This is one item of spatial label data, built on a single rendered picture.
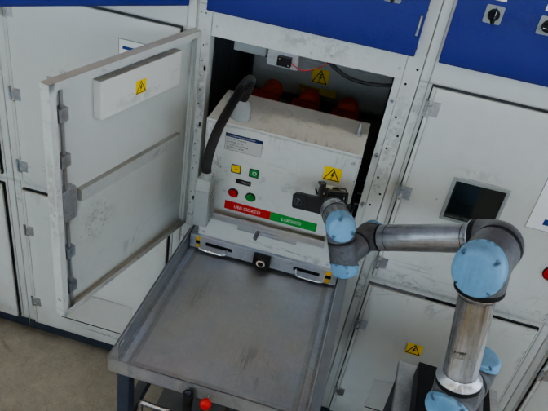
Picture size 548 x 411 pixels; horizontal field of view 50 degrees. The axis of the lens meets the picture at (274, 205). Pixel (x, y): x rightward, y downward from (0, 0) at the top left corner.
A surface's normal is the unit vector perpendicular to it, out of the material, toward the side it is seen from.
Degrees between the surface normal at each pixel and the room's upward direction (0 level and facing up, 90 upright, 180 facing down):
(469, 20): 90
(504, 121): 90
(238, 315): 0
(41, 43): 90
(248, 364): 0
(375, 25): 90
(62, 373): 0
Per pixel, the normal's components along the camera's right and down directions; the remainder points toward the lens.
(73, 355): 0.15, -0.82
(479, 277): -0.60, 0.23
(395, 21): -0.23, 0.51
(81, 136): 0.87, 0.37
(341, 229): 0.07, 0.33
